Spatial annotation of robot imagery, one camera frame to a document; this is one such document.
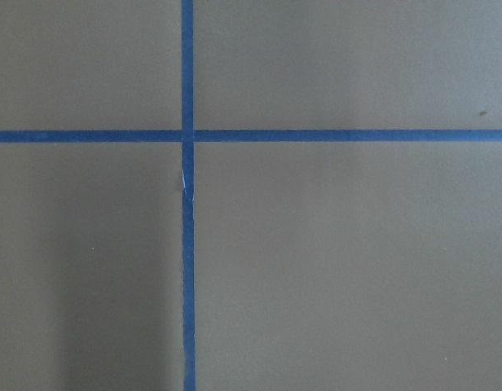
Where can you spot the blue tape line crosswise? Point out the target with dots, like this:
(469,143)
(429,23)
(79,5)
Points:
(246,136)

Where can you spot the blue tape line lengthwise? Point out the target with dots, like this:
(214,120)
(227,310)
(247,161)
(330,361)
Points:
(188,194)

